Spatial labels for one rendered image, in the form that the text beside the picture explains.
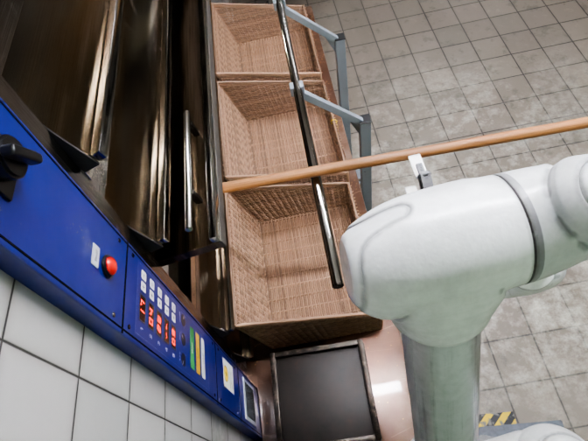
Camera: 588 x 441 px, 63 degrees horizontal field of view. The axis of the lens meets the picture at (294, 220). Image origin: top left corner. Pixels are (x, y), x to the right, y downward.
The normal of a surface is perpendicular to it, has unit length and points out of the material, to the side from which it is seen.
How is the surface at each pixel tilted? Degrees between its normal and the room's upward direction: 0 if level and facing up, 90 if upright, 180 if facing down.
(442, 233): 12
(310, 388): 0
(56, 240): 90
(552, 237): 44
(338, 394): 0
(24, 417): 90
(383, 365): 0
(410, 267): 35
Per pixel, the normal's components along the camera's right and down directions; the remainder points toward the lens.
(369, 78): -0.14, -0.53
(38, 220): 0.98, -0.19
